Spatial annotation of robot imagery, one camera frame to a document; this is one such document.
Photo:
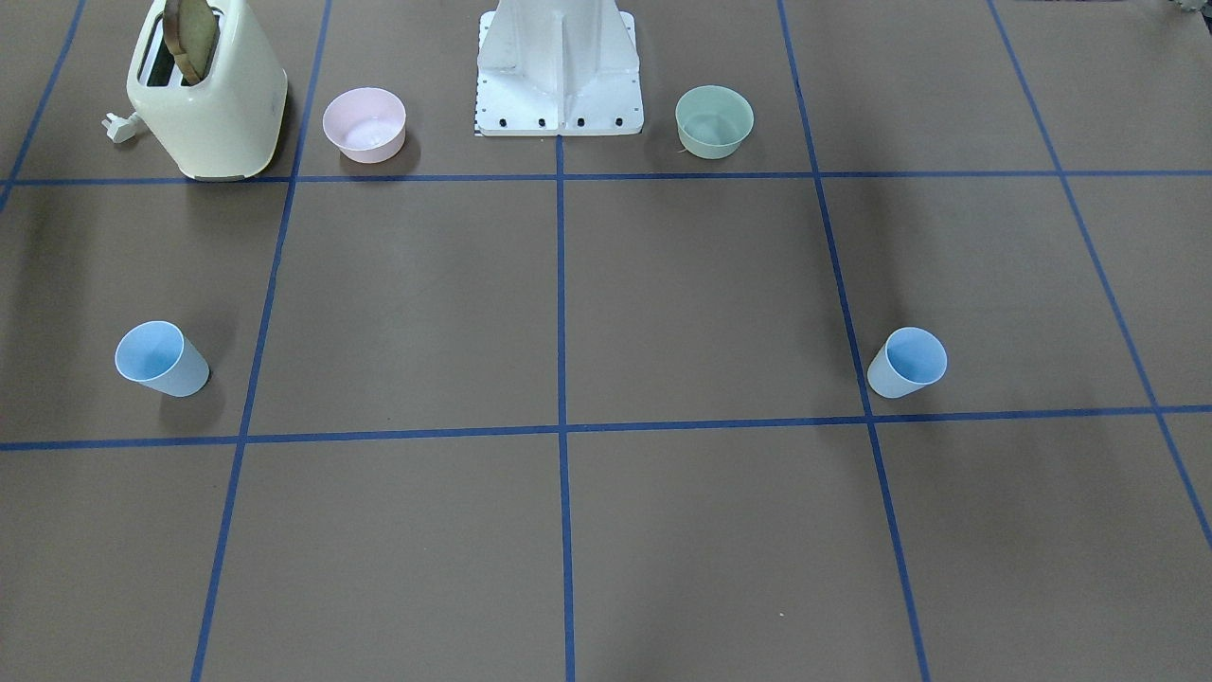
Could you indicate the light blue cup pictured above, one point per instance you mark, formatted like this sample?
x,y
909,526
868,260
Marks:
x,y
910,359
159,356

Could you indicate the green plastic bowl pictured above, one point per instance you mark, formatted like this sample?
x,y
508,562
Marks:
x,y
713,121

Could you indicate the pink plastic bowl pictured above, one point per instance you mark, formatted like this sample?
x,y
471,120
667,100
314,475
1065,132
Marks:
x,y
367,125

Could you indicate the cream white toaster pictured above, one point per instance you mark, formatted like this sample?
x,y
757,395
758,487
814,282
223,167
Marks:
x,y
218,123

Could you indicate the brown toast slice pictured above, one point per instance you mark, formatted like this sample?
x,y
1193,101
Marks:
x,y
190,32

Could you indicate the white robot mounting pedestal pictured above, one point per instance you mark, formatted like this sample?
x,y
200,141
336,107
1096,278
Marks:
x,y
557,68

